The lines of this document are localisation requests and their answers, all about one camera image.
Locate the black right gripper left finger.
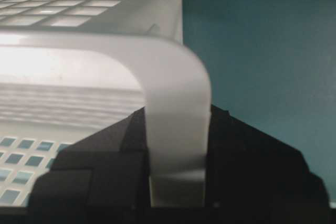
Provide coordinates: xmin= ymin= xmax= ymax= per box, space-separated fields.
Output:
xmin=27 ymin=109 xmax=150 ymax=223

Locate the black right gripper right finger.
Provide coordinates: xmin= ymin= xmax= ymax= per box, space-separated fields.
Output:
xmin=205 ymin=106 xmax=331 ymax=223

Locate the white perforated plastic basket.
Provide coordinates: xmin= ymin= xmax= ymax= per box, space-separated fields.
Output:
xmin=1 ymin=0 xmax=211 ymax=207

